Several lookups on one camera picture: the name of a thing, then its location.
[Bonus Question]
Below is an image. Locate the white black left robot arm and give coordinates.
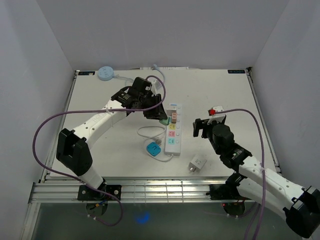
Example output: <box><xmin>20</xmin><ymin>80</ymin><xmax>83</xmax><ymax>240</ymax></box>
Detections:
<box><xmin>56</xmin><ymin>77</ymin><xmax>168</xmax><ymax>200</ymax></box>

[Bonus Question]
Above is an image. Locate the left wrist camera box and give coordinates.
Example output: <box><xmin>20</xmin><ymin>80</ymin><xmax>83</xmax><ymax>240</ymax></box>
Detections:
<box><xmin>150</xmin><ymin>79</ymin><xmax>162</xmax><ymax>94</ymax></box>

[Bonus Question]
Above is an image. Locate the white square charger plug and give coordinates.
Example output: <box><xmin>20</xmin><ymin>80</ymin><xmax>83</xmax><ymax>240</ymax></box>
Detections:
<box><xmin>165</xmin><ymin>103</ymin><xmax>178</xmax><ymax>117</ymax></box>

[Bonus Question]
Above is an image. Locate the black corner label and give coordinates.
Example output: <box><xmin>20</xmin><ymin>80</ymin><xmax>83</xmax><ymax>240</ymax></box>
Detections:
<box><xmin>227</xmin><ymin>69</ymin><xmax>246</xmax><ymax>74</ymax></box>
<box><xmin>78</xmin><ymin>71</ymin><xmax>95</xmax><ymax>76</ymax></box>

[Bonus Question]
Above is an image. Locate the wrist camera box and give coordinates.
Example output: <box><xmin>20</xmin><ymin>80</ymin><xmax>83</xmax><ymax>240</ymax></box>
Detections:
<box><xmin>207</xmin><ymin>105</ymin><xmax>226</xmax><ymax>125</ymax></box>
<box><xmin>150</xmin><ymin>79</ymin><xmax>162</xmax><ymax>94</ymax></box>

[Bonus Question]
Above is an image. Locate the white cube socket adapter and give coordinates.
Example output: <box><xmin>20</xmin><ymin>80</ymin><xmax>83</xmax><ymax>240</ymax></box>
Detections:
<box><xmin>188</xmin><ymin>153</ymin><xmax>208</xmax><ymax>173</ymax></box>

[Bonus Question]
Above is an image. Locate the black corner label right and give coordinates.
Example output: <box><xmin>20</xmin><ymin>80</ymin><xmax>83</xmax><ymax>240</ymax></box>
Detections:
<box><xmin>227</xmin><ymin>69</ymin><xmax>246</xmax><ymax>74</ymax></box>

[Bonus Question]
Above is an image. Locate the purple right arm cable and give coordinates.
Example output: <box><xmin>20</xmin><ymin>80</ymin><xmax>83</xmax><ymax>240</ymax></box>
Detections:
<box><xmin>214</xmin><ymin>108</ymin><xmax>266</xmax><ymax>240</ymax></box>

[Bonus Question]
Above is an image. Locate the aluminium frame rail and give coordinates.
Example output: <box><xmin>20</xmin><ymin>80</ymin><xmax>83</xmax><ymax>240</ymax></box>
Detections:
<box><xmin>29</xmin><ymin>178</ymin><xmax>226</xmax><ymax>204</ymax></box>

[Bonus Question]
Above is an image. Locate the round light blue socket hub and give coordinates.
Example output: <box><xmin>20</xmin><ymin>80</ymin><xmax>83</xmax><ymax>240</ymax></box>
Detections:
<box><xmin>97</xmin><ymin>66</ymin><xmax>115</xmax><ymax>82</ymax></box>

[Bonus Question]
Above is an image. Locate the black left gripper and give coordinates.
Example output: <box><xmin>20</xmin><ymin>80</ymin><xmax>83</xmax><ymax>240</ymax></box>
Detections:
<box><xmin>138</xmin><ymin>93</ymin><xmax>168</xmax><ymax>121</ymax></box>

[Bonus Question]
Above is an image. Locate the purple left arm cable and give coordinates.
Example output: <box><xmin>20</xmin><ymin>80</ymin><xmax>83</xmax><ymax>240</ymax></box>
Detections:
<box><xmin>32</xmin><ymin>75</ymin><xmax>167</xmax><ymax>227</ymax></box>

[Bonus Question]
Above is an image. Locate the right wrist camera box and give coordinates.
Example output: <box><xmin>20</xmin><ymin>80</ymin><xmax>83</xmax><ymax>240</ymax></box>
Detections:
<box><xmin>207</xmin><ymin>105</ymin><xmax>226</xmax><ymax>125</ymax></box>

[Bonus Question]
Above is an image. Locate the blue cable winder clip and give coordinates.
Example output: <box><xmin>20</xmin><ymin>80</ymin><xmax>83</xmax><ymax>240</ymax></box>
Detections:
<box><xmin>145</xmin><ymin>141</ymin><xmax>162</xmax><ymax>157</ymax></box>

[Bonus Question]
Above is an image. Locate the pink small plug adapter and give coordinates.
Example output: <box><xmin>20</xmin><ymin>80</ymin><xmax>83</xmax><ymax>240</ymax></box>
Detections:
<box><xmin>171</xmin><ymin>112</ymin><xmax>178</xmax><ymax>124</ymax></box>

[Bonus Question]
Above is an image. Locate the white power strip cable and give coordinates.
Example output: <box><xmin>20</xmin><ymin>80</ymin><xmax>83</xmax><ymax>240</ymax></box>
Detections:
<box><xmin>137</xmin><ymin>126</ymin><xmax>176</xmax><ymax>163</ymax></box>

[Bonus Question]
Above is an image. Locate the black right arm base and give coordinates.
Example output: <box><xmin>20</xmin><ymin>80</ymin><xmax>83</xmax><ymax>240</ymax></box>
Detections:
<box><xmin>205</xmin><ymin>172</ymin><xmax>258</xmax><ymax>218</ymax></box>

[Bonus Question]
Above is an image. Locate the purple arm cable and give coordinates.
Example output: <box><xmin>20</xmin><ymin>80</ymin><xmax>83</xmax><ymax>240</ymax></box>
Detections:
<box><xmin>214</xmin><ymin>108</ymin><xmax>266</xmax><ymax>240</ymax></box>
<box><xmin>32</xmin><ymin>75</ymin><xmax>167</xmax><ymax>227</ymax></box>

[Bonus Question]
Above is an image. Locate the black corner label left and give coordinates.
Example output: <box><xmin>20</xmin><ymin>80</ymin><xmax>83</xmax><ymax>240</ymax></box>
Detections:
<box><xmin>78</xmin><ymin>71</ymin><xmax>95</xmax><ymax>76</ymax></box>

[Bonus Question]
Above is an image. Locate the light blue cable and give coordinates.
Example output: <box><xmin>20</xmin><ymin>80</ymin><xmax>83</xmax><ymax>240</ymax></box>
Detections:
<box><xmin>113</xmin><ymin>63</ymin><xmax>166</xmax><ymax>100</ymax></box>

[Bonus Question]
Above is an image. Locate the white multicolour power strip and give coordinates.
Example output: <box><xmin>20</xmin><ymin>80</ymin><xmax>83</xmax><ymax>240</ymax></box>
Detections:
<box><xmin>164</xmin><ymin>103</ymin><xmax>183</xmax><ymax>157</ymax></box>

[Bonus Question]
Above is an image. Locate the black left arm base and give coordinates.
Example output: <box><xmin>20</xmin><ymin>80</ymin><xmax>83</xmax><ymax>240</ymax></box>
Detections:
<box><xmin>76</xmin><ymin>184</ymin><xmax>122</xmax><ymax>201</ymax></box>

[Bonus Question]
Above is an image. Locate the green small plug adapter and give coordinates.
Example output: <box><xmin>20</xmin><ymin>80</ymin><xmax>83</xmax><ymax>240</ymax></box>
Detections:
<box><xmin>159</xmin><ymin>117</ymin><xmax>171</xmax><ymax>126</ymax></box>

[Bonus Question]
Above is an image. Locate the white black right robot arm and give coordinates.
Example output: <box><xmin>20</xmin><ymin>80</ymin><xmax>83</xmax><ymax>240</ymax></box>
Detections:
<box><xmin>192</xmin><ymin>117</ymin><xmax>320</xmax><ymax>239</ymax></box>

